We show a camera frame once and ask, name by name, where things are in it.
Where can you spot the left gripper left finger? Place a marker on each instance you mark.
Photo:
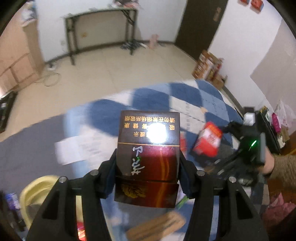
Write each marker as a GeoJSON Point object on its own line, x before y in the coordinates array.
{"type": "Point", "coordinates": [57, 219]}

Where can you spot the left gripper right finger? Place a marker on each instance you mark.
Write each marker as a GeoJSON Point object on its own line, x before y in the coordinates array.
{"type": "Point", "coordinates": [237, 218]}

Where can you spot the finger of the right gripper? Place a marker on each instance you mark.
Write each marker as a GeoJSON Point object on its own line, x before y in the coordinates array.
{"type": "Point", "coordinates": [234, 128]}
{"type": "Point", "coordinates": [222, 165]}

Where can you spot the red gold cigarette pack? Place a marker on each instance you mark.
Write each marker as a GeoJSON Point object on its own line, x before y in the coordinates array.
{"type": "Point", "coordinates": [81, 231]}

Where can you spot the dark brown cigarette pack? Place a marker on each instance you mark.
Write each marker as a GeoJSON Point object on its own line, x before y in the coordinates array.
{"type": "Point", "coordinates": [147, 158]}

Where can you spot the person's right hand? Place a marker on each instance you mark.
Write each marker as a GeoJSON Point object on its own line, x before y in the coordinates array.
{"type": "Point", "coordinates": [268, 166]}

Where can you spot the pink plastic bag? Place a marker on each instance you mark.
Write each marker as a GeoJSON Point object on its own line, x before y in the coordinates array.
{"type": "Point", "coordinates": [277, 211]}

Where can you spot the yellow plastic basin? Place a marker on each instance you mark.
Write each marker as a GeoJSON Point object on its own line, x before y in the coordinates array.
{"type": "Point", "coordinates": [33, 196]}

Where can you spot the brown woven card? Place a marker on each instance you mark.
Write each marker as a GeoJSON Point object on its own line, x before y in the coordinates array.
{"type": "Point", "coordinates": [157, 228]}

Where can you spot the blue white checkered rug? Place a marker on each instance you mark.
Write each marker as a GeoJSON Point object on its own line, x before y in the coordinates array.
{"type": "Point", "coordinates": [197, 102]}

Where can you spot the white paper sheet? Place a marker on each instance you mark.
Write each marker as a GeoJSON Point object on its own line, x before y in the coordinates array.
{"type": "Point", "coordinates": [94, 148]}

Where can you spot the dark door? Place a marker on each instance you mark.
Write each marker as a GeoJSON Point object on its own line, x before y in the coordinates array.
{"type": "Point", "coordinates": [199, 24]}

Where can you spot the pink slipper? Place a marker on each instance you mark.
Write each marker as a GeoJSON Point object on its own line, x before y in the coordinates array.
{"type": "Point", "coordinates": [153, 42]}

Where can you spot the wooden cabinet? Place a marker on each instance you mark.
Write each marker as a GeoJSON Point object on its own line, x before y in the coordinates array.
{"type": "Point", "coordinates": [21, 58]}

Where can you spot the black folding table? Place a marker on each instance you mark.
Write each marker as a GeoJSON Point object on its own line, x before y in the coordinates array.
{"type": "Point", "coordinates": [99, 28]}

